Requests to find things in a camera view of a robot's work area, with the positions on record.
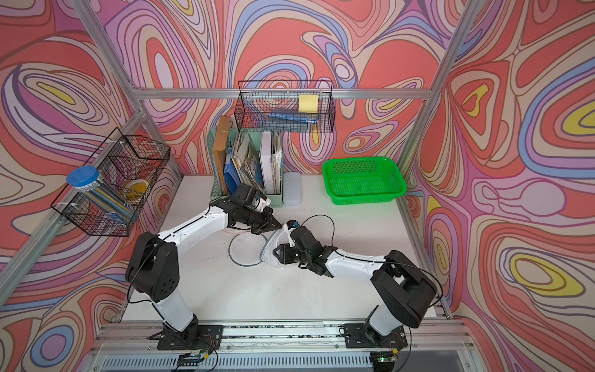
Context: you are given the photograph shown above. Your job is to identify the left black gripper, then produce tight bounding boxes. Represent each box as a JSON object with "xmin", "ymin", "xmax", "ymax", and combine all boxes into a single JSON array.
[{"xmin": 241, "ymin": 205, "xmax": 283, "ymax": 234}]

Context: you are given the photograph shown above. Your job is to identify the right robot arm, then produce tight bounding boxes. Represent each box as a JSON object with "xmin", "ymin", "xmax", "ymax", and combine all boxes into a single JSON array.
[{"xmin": 262, "ymin": 226, "xmax": 438, "ymax": 336}]

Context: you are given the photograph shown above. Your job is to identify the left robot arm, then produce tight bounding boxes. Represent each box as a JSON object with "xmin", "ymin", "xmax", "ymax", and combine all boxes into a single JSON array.
[{"xmin": 125, "ymin": 184, "xmax": 282, "ymax": 342}]

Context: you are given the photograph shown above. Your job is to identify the grey flat case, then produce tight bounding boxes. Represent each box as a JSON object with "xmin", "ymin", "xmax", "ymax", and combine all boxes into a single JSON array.
[{"xmin": 282, "ymin": 172, "xmax": 302, "ymax": 206}]

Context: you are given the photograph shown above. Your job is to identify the blue folder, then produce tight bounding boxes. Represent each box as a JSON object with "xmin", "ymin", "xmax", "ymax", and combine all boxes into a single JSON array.
[{"xmin": 223, "ymin": 153, "xmax": 241, "ymax": 194}]

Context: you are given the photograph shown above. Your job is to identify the magazines in organizer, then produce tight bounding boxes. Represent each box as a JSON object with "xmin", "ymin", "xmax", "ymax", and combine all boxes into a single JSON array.
[{"xmin": 232, "ymin": 133, "xmax": 264, "ymax": 192}]

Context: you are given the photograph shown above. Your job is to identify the mint green file organizer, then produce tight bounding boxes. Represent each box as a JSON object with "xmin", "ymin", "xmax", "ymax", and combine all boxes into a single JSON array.
[{"xmin": 207, "ymin": 128, "xmax": 283, "ymax": 209}]

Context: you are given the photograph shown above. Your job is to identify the white binder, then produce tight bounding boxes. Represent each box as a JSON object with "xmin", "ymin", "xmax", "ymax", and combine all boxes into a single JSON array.
[{"xmin": 260, "ymin": 131, "xmax": 275, "ymax": 195}]

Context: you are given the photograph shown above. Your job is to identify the brown cardboard folder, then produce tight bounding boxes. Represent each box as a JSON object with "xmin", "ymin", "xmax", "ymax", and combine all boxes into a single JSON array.
[{"xmin": 212, "ymin": 116, "xmax": 232, "ymax": 195}]

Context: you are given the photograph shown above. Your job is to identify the blue pen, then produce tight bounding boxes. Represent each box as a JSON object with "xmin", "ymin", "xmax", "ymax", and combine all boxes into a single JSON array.
[{"xmin": 269, "ymin": 111, "xmax": 319, "ymax": 125}]

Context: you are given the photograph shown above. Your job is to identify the green plastic basket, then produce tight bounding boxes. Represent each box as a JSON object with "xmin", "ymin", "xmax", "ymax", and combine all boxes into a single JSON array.
[{"xmin": 322, "ymin": 157, "xmax": 408, "ymax": 206}]

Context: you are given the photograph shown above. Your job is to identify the yellow sticky note pad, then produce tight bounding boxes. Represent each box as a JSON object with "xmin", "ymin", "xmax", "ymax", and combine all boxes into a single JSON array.
[{"xmin": 298, "ymin": 94, "xmax": 319, "ymax": 114}]

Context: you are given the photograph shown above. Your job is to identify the yellow tape roll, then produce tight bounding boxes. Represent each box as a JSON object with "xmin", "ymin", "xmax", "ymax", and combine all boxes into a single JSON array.
[{"xmin": 122, "ymin": 179, "xmax": 149, "ymax": 204}]

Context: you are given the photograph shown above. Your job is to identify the jar with blue lid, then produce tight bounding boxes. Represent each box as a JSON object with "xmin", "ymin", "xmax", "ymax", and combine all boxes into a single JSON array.
[{"xmin": 67, "ymin": 166, "xmax": 133, "ymax": 225}]

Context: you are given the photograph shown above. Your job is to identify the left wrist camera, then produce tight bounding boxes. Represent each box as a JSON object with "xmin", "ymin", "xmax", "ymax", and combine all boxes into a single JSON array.
[{"xmin": 253, "ymin": 195, "xmax": 271, "ymax": 212}]

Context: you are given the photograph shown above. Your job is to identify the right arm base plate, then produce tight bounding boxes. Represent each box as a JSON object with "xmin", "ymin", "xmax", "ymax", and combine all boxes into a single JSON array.
[{"xmin": 339, "ymin": 323, "xmax": 408, "ymax": 350}]

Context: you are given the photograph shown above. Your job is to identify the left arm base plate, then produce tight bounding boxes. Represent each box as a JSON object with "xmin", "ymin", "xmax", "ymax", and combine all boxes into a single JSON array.
[{"xmin": 157, "ymin": 325, "xmax": 223, "ymax": 350}]

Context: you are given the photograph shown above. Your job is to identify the black wire basket on rail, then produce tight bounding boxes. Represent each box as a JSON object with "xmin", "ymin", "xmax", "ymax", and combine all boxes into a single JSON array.
[{"xmin": 234, "ymin": 78, "xmax": 336, "ymax": 133}]

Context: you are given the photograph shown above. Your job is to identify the black wire basket left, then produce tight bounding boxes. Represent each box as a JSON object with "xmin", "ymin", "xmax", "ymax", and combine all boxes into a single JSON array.
[{"xmin": 51, "ymin": 129, "xmax": 170, "ymax": 237}]

